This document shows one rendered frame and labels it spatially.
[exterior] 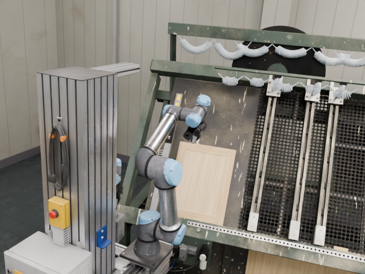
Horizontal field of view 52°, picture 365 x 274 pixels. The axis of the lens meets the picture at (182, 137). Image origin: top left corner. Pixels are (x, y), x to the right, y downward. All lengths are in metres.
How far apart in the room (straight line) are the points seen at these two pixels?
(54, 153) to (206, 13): 3.47
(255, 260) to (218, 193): 0.61
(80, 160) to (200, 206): 1.31
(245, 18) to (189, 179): 2.48
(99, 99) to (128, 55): 3.80
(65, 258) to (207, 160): 1.39
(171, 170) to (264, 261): 1.55
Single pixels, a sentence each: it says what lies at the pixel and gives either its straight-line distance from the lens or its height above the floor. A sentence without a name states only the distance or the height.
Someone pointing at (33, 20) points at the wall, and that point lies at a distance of 5.93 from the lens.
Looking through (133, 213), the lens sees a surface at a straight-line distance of 2.83.
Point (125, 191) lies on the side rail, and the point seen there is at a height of 0.99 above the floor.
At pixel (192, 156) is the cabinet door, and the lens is 2.84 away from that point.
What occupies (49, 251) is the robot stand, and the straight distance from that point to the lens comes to 1.89.
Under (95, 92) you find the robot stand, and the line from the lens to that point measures 1.64.
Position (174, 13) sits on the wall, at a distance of 5.06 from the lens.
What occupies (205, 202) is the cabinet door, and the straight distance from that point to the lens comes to 2.76.
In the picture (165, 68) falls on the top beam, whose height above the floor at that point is 1.86.
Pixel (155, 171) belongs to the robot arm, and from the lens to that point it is 1.71.
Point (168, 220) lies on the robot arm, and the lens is 1.92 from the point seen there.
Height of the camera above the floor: 2.33
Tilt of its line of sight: 19 degrees down
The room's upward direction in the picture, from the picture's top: 4 degrees clockwise
